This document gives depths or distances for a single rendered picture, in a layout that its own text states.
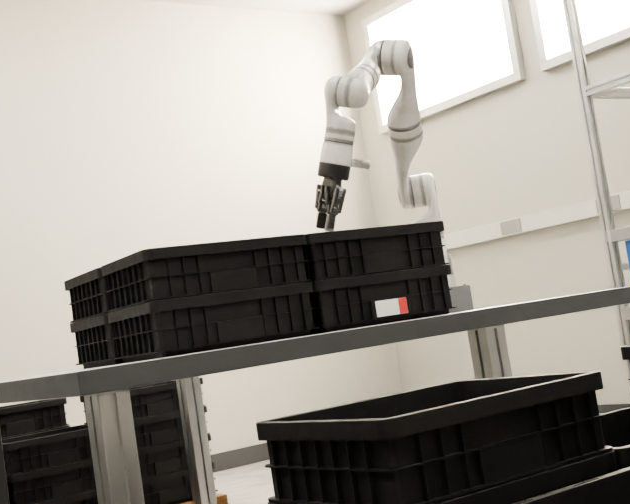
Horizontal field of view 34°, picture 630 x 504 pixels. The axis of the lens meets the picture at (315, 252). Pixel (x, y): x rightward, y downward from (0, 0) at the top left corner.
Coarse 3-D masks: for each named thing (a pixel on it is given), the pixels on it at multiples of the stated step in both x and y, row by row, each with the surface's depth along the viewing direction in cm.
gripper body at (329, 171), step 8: (320, 168) 240; (328, 168) 238; (336, 168) 238; (344, 168) 239; (320, 176) 241; (328, 176) 238; (336, 176) 238; (344, 176) 239; (328, 184) 241; (336, 184) 238
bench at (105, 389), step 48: (624, 288) 248; (336, 336) 197; (384, 336) 204; (432, 336) 211; (480, 336) 228; (0, 384) 198; (48, 384) 177; (96, 384) 168; (144, 384) 173; (192, 384) 345; (96, 432) 175; (192, 432) 342; (96, 480) 176; (192, 480) 343
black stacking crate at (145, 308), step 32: (256, 288) 226; (288, 288) 230; (128, 320) 230; (160, 320) 215; (192, 320) 219; (224, 320) 222; (256, 320) 226; (288, 320) 231; (128, 352) 230; (160, 352) 217; (192, 352) 219
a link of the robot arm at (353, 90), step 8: (352, 72) 245; (360, 72) 244; (368, 72) 245; (344, 80) 238; (352, 80) 237; (360, 80) 237; (368, 80) 242; (344, 88) 237; (352, 88) 236; (360, 88) 236; (368, 88) 239; (344, 96) 237; (352, 96) 236; (360, 96) 236; (368, 96) 239; (344, 104) 239; (352, 104) 238; (360, 104) 238
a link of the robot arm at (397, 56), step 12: (384, 48) 262; (396, 48) 261; (408, 48) 262; (384, 60) 262; (396, 60) 261; (408, 60) 262; (384, 72) 265; (396, 72) 264; (408, 72) 264; (408, 84) 266; (408, 96) 268; (396, 108) 271; (408, 108) 270; (396, 120) 272; (408, 120) 272; (420, 120) 275
